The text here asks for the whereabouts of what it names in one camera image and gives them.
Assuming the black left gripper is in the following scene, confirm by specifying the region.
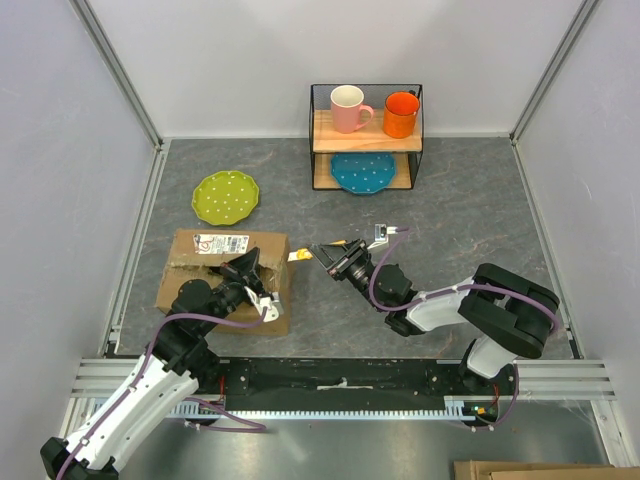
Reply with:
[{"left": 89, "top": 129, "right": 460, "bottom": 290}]
[{"left": 198, "top": 248, "right": 266, "bottom": 334}]

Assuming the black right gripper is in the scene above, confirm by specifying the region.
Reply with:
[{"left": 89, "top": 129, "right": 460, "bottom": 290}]
[{"left": 306, "top": 237, "right": 383, "bottom": 312}]

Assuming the yellow utility knife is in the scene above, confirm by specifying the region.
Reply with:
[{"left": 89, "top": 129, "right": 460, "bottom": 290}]
[{"left": 288, "top": 240, "right": 346, "bottom": 262}]

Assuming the brown cardboard express box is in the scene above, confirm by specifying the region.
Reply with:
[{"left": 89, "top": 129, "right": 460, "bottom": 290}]
[{"left": 155, "top": 229, "right": 292, "bottom": 336}]

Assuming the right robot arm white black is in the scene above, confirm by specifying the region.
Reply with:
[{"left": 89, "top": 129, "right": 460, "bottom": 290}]
[{"left": 309, "top": 240, "right": 560, "bottom": 394}]

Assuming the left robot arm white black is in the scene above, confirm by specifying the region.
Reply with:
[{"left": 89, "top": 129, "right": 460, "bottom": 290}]
[{"left": 40, "top": 247, "right": 273, "bottom": 479}]

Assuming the green dotted plate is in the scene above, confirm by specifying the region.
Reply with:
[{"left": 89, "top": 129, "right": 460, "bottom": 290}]
[{"left": 191, "top": 170, "right": 260, "bottom": 226}]

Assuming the blue dotted plate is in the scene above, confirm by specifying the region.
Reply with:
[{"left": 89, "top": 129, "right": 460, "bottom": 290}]
[{"left": 330, "top": 152, "right": 396, "bottom": 195}]

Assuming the pink mug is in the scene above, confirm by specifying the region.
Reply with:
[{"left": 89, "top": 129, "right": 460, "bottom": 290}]
[{"left": 330, "top": 85, "right": 375, "bottom": 134}]

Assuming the orange mug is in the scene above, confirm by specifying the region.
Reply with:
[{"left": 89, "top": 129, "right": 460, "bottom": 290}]
[{"left": 383, "top": 91, "right": 421, "bottom": 139}]

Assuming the cardboard sheet corner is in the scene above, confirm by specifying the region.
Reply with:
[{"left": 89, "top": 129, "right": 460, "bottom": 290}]
[{"left": 453, "top": 461, "right": 639, "bottom": 480}]

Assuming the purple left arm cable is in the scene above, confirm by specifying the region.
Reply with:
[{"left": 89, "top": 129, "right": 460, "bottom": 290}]
[{"left": 54, "top": 307, "right": 269, "bottom": 480}]

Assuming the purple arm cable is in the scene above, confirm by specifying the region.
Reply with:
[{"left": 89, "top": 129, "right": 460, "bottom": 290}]
[
  {"left": 54, "top": 307, "right": 269, "bottom": 480},
  {"left": 368, "top": 227, "right": 560, "bottom": 336}
]

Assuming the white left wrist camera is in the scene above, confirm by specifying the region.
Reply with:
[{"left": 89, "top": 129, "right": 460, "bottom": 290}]
[{"left": 245, "top": 287, "right": 284, "bottom": 323}]

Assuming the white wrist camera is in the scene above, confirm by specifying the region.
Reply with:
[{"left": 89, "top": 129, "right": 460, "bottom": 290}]
[
  {"left": 245, "top": 287, "right": 284, "bottom": 323},
  {"left": 367, "top": 224, "right": 399, "bottom": 253}
]

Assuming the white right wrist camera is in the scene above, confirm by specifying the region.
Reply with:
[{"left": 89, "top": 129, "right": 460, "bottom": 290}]
[{"left": 367, "top": 224, "right": 399, "bottom": 253}]

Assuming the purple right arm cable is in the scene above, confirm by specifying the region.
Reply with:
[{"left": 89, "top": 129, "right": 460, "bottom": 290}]
[{"left": 368, "top": 227, "right": 560, "bottom": 336}]

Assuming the black wire wooden shelf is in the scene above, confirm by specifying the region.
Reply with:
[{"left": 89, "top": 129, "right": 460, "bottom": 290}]
[{"left": 309, "top": 83, "right": 424, "bottom": 190}]

